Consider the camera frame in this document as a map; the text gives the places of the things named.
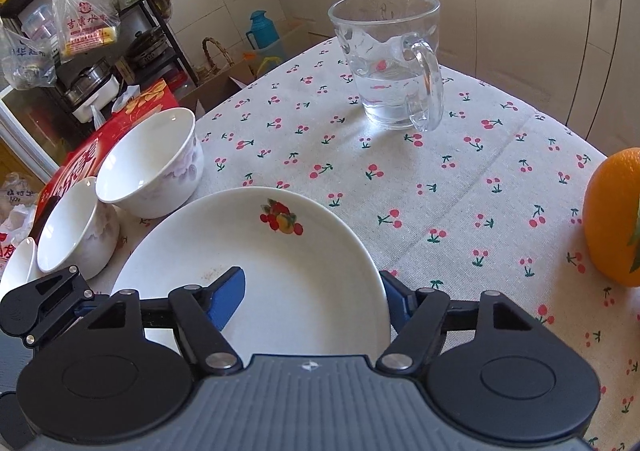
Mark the white fruit plate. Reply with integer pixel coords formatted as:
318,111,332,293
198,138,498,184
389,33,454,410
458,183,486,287
114,187,390,361

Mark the plastic bag with red print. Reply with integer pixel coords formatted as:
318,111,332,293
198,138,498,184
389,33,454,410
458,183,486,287
52,0,120,63

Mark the near white bowl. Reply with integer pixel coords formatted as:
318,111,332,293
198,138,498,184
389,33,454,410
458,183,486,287
0,237,41,298

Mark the white bowl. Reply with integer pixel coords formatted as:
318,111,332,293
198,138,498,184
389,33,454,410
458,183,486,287
37,177,119,280
0,237,41,298
96,108,204,219

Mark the cherry-pattern tablecloth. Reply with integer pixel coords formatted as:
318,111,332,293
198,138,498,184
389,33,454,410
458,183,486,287
90,40,639,450

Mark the glass mug with water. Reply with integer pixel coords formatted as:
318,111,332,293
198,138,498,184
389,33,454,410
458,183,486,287
328,0,445,133

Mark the black storage rack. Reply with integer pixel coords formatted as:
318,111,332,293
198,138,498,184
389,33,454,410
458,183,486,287
1,0,198,122

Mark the middle white bowl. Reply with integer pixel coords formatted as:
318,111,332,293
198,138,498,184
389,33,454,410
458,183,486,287
37,177,119,280

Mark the red gift box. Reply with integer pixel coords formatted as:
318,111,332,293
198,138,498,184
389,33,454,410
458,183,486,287
29,80,179,241

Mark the blue thermos bottle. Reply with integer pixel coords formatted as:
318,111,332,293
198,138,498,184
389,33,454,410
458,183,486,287
245,10,280,49

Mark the orange with leaf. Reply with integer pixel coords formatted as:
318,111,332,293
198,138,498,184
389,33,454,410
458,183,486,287
582,148,639,287

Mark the far white bowl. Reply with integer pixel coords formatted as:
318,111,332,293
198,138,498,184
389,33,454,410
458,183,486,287
96,108,204,219

